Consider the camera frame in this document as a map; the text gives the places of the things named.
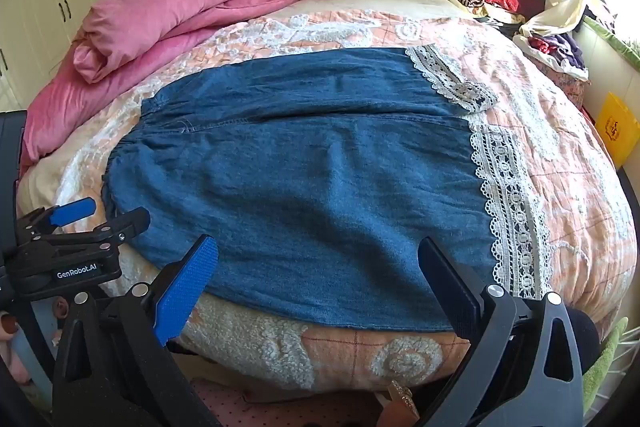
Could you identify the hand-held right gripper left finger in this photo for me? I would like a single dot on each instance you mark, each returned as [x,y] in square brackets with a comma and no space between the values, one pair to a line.
[187,282]

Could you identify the blue denim pants lace trim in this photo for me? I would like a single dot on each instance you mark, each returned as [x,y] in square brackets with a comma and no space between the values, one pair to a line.
[300,187]

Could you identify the peach lace-pattern blanket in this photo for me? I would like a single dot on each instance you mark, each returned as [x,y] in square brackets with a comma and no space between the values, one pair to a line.
[575,187]

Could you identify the yellow bag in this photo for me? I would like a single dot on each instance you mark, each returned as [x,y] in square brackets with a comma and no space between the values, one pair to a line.
[617,122]

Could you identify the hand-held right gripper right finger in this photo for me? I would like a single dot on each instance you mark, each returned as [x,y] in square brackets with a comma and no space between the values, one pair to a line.
[450,292]

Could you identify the pink quilt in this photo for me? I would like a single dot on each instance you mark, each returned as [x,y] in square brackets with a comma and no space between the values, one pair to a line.
[165,7]

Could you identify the green towel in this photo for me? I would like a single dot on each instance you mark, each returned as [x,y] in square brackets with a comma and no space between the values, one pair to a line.
[600,367]

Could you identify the pink dotted sheet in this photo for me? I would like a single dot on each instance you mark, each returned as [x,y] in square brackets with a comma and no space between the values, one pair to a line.
[275,412]

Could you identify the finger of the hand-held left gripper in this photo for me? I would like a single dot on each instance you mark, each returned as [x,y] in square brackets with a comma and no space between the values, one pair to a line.
[75,209]
[125,222]

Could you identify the purple clothes heap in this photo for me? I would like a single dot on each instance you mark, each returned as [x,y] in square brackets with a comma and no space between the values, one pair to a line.
[560,49]

